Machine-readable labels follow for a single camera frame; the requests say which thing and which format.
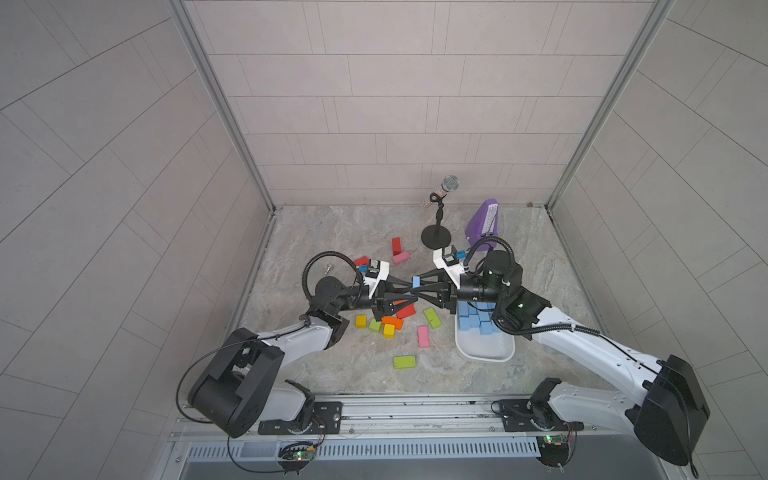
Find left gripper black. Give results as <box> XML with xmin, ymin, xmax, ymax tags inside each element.
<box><xmin>333</xmin><ymin>281</ymin><xmax>412</xmax><ymax>327</ymax></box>

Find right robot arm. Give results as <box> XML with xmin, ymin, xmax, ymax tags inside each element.
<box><xmin>409</xmin><ymin>249</ymin><xmax>710</xmax><ymax>467</ymax></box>

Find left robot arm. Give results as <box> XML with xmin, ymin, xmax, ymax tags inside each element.
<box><xmin>176</xmin><ymin>251</ymin><xmax>417</xmax><ymax>438</ymax></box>

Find green block by pink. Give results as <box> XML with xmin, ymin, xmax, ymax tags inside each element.
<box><xmin>423</xmin><ymin>308</ymin><xmax>442</xmax><ymax>329</ymax></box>

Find red block lower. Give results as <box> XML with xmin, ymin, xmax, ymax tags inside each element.
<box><xmin>396</xmin><ymin>304</ymin><xmax>416</xmax><ymax>319</ymax></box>

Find orange block long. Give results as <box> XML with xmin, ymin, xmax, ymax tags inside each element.
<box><xmin>382</xmin><ymin>316</ymin><xmax>403</xmax><ymax>330</ymax></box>

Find pink block in pile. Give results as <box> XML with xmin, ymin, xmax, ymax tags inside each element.
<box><xmin>392</xmin><ymin>251</ymin><xmax>410</xmax><ymax>265</ymax></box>

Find pink block lower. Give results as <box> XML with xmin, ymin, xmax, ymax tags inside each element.
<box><xmin>417</xmin><ymin>325</ymin><xmax>430</xmax><ymax>348</ymax></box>

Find black microphone stand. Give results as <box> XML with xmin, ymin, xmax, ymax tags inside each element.
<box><xmin>421</xmin><ymin>192</ymin><xmax>451</xmax><ymax>250</ymax></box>

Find blue cube beside orange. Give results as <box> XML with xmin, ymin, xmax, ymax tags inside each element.
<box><xmin>480</xmin><ymin>322</ymin><xmax>495</xmax><ymax>335</ymax></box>

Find green block front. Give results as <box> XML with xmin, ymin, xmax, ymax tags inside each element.
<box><xmin>393</xmin><ymin>355</ymin><xmax>416</xmax><ymax>370</ymax></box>

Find purple metronome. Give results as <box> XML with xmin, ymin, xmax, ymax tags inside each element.
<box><xmin>465</xmin><ymin>199</ymin><xmax>499</xmax><ymax>245</ymax></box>

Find white plastic tray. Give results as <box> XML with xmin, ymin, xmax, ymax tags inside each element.
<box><xmin>454</xmin><ymin>302</ymin><xmax>516</xmax><ymax>363</ymax></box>

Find silver microphone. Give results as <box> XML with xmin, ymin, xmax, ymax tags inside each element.
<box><xmin>428</xmin><ymin>175</ymin><xmax>460</xmax><ymax>203</ymax></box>

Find left circuit board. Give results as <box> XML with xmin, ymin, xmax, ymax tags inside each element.
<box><xmin>277</xmin><ymin>441</ymin><xmax>317</xmax><ymax>465</ymax></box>

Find circuit board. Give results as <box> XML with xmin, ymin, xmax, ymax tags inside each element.
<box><xmin>536</xmin><ymin>434</ymin><xmax>573</xmax><ymax>468</ymax></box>
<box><xmin>277</xmin><ymin>441</ymin><xmax>317</xmax><ymax>465</ymax></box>

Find right circuit board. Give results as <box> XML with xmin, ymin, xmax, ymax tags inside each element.
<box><xmin>536</xmin><ymin>434</ymin><xmax>573</xmax><ymax>468</ymax></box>

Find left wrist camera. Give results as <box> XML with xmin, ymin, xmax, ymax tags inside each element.
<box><xmin>363</xmin><ymin>259</ymin><xmax>390</xmax><ymax>299</ymax></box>

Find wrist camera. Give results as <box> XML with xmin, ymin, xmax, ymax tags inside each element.
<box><xmin>433</xmin><ymin>245</ymin><xmax>465</xmax><ymax>289</ymax></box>
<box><xmin>363</xmin><ymin>259</ymin><xmax>390</xmax><ymax>299</ymax></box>

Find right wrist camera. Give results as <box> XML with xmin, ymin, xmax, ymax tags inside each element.
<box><xmin>433</xmin><ymin>245</ymin><xmax>465</xmax><ymax>289</ymax></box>

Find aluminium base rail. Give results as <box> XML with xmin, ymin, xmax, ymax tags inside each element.
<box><xmin>170</xmin><ymin>392</ymin><xmax>670</xmax><ymax>442</ymax></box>

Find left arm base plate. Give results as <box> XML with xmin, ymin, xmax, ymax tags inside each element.
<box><xmin>258</xmin><ymin>401</ymin><xmax>343</xmax><ymax>435</ymax></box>

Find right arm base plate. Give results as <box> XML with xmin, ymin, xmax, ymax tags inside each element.
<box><xmin>491</xmin><ymin>399</ymin><xmax>584</xmax><ymax>435</ymax></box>

